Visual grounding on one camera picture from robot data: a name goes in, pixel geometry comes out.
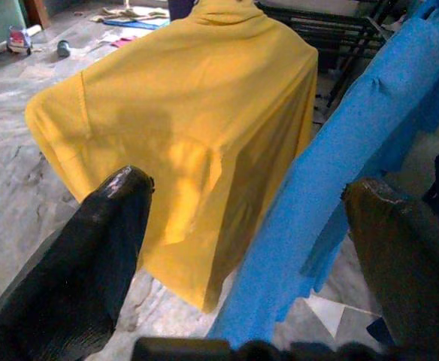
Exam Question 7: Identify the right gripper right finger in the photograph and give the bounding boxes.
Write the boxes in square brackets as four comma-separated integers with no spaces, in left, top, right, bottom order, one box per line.
[341,177,439,361]

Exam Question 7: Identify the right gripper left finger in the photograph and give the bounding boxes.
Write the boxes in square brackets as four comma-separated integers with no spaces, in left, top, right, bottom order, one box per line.
[0,165,156,361]

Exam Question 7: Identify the yellow shirt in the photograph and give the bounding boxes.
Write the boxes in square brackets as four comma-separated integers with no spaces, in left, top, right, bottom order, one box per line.
[24,0,319,314]

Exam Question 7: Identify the blue shirt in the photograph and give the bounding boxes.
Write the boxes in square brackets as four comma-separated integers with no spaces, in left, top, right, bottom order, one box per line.
[206,0,439,349]

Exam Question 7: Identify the pink cloth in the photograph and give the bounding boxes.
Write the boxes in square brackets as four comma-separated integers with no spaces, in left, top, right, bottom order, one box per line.
[110,35,140,49]

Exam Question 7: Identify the pink white toy car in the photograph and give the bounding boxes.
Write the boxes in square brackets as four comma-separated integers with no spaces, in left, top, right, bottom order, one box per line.
[7,25,33,56]

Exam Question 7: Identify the black drying rack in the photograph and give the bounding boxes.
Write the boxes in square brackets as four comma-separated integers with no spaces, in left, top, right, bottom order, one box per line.
[255,0,404,108]

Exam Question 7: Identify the blue floor mat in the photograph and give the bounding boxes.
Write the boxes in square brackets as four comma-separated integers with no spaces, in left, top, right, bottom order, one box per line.
[102,17,171,31]

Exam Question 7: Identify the brown wooden board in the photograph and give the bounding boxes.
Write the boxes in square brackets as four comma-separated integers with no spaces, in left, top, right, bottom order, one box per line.
[23,0,51,30]

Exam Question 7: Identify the purple sofa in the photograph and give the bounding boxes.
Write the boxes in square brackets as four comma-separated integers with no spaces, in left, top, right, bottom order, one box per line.
[168,0,200,22]

